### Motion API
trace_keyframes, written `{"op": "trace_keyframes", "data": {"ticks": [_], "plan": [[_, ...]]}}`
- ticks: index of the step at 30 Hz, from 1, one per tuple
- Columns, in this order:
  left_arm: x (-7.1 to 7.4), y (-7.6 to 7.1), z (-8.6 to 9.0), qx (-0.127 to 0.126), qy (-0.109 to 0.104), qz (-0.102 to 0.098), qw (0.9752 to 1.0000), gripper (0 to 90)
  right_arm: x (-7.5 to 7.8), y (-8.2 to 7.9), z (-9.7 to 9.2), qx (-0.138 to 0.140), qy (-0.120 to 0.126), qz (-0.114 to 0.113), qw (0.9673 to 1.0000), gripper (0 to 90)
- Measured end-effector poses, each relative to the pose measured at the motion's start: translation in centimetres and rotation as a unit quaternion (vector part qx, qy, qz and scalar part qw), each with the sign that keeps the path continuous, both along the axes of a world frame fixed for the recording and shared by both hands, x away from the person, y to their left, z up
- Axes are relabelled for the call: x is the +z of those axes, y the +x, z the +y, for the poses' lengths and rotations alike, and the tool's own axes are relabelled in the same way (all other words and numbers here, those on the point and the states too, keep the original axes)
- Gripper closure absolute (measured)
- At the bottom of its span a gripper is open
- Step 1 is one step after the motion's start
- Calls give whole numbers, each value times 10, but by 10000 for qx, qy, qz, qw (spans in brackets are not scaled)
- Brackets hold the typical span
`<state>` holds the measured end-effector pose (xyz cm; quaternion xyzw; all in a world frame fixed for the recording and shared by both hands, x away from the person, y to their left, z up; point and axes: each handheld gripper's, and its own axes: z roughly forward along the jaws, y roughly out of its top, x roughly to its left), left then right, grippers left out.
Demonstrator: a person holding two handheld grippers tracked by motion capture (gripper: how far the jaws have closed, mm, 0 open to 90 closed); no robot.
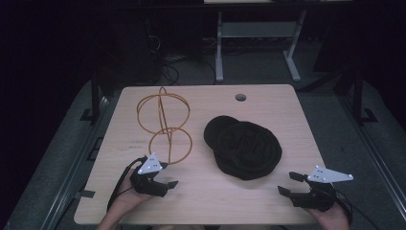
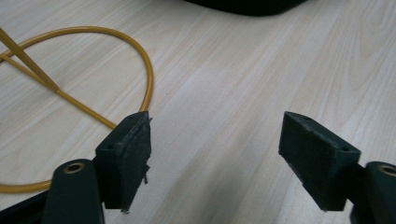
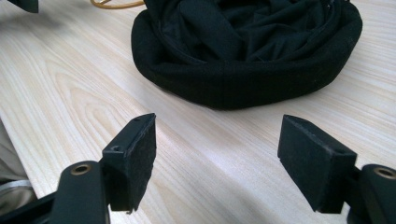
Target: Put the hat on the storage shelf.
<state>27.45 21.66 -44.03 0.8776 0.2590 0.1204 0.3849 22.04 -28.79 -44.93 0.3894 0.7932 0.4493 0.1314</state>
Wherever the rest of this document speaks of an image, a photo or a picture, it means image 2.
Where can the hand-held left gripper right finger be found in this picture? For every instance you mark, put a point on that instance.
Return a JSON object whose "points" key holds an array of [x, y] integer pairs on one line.
{"points": [[317, 158]]}

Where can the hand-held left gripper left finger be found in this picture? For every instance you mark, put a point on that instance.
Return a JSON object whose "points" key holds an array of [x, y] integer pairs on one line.
{"points": [[123, 165]]}

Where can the black object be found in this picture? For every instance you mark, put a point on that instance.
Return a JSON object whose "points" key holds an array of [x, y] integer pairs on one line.
{"points": [[249, 6]]}

